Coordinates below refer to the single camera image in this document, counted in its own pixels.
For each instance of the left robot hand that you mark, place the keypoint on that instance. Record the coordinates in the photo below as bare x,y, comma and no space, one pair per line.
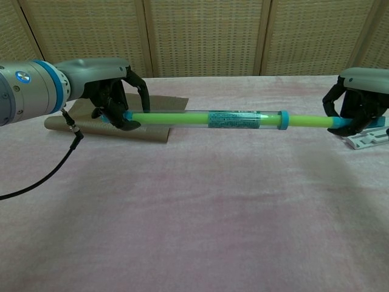
97,73

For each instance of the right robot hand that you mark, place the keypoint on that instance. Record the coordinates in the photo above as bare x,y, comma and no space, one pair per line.
364,91

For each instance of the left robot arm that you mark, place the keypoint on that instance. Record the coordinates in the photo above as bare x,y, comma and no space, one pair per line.
30,91

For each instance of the white folding stand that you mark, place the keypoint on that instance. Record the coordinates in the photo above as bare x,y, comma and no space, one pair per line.
367,140

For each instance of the brown folded cloth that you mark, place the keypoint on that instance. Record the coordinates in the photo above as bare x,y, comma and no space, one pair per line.
146,134

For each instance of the bamboo folding screen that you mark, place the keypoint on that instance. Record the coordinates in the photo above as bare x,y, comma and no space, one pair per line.
203,36

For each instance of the pink tablecloth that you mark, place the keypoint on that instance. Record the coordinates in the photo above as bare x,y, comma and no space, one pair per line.
194,213

